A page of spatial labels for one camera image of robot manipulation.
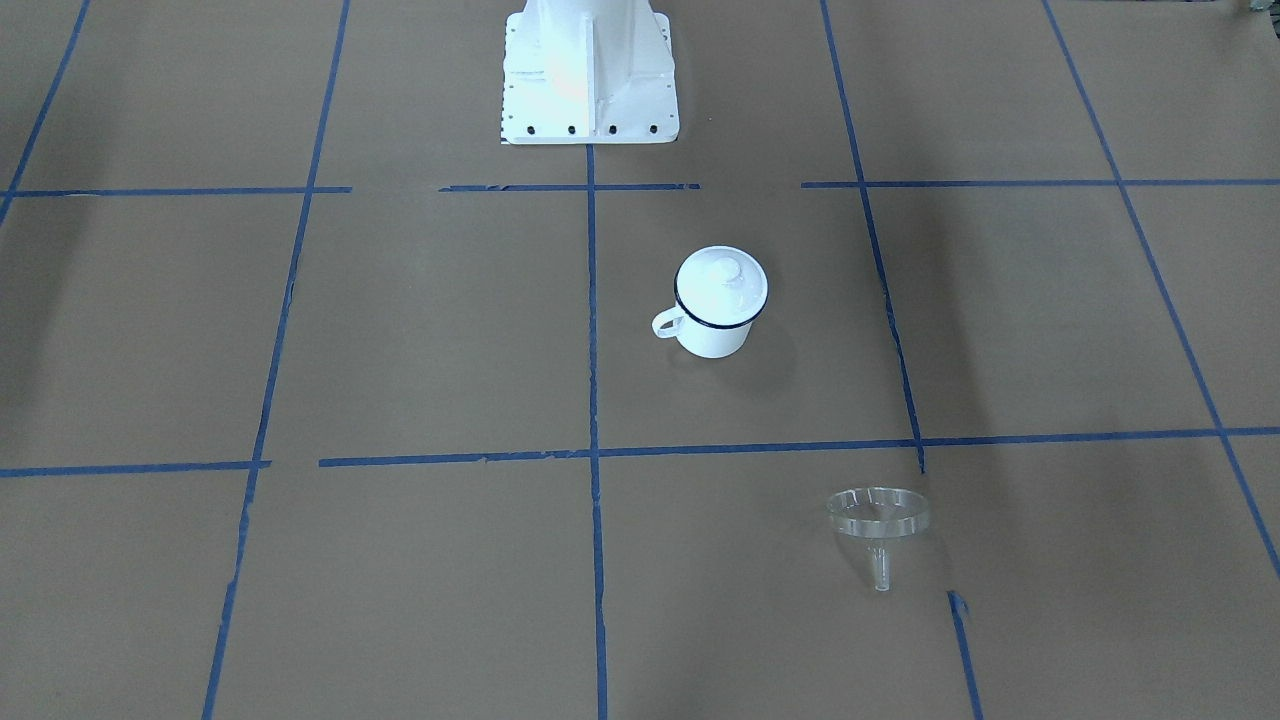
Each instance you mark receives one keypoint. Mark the white enamel mug lid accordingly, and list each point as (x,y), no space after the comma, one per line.
(721,287)

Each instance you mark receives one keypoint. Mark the white enamel mug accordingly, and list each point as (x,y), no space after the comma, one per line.
(698,339)

